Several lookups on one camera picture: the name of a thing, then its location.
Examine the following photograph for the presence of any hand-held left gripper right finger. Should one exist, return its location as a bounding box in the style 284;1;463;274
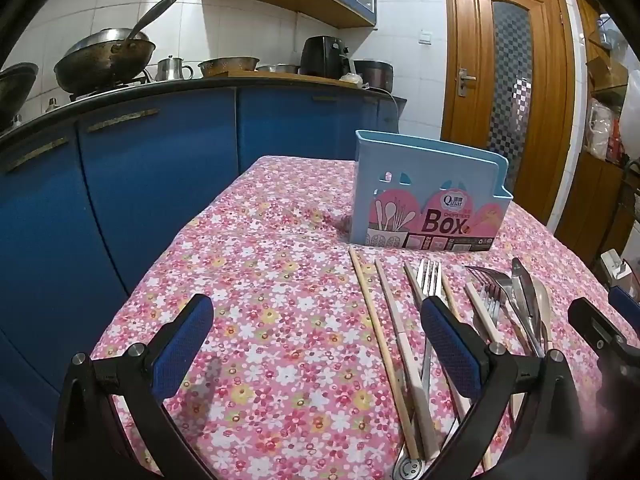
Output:
420;296;608;480

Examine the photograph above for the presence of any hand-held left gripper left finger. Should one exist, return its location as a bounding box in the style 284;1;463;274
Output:
52;294;216;480

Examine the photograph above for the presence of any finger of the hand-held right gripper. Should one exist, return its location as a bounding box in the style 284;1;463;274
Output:
608;285;640;334
567;297;640;362

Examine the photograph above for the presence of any beige spoon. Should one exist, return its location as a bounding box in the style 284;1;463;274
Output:
530;276;555;356

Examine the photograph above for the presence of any metal fork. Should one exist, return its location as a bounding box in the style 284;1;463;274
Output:
392;258;446;480
464;265;536;356
480;280;546;358

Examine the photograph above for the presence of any light blue utensil box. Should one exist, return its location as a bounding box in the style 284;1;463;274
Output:
349;129;515;251

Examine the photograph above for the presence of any white power strip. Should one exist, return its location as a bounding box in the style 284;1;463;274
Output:
600;250;633;288

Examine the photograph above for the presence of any wooden shelf unit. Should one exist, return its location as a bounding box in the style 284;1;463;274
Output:
552;0;640;271

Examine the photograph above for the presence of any pink floral tablecloth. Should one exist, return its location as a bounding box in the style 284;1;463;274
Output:
90;154;640;480

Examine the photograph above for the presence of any blue kitchen base cabinet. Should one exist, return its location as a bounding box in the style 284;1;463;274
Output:
0;85;408;480

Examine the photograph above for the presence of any white bag with red print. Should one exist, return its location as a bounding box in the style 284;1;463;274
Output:
585;97;618;161

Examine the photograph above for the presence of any wooden door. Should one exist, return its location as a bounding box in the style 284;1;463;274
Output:
440;0;576;226

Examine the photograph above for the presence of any large white plastic bag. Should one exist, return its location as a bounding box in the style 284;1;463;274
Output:
620;67;640;161

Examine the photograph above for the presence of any cardboard box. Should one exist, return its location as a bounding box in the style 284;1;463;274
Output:
585;55;628;91

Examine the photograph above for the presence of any black kitchen countertop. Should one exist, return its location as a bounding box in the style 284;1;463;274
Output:
0;77;407;136

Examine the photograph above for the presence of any gas stove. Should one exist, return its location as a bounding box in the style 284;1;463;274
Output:
67;72;153;103

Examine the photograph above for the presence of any metal kettle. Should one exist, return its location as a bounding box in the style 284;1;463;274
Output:
155;56;194;82

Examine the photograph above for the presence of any clear plastic container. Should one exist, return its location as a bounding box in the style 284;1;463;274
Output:
597;12;623;51

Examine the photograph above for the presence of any metal colander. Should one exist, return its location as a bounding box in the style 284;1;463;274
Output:
197;56;261;78

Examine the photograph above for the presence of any dark rice cooker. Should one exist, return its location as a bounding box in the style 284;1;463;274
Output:
353;59;396;90

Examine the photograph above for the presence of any dark metal wok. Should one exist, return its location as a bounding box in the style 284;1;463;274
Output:
53;35;157;95

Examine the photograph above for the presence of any wooden cutting board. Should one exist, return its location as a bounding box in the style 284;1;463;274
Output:
227;72;361;84

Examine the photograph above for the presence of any dark frying pan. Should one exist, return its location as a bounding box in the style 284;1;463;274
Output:
0;62;40;123

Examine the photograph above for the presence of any metal wok lid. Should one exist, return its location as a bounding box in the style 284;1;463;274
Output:
65;28;151;58

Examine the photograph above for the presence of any black air fryer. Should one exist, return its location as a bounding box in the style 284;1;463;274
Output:
300;35;355;78

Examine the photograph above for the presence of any white power cable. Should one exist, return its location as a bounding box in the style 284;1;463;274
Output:
365;86;402;128

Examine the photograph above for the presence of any long metal ladle handle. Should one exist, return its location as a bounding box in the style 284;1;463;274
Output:
126;0;181;43

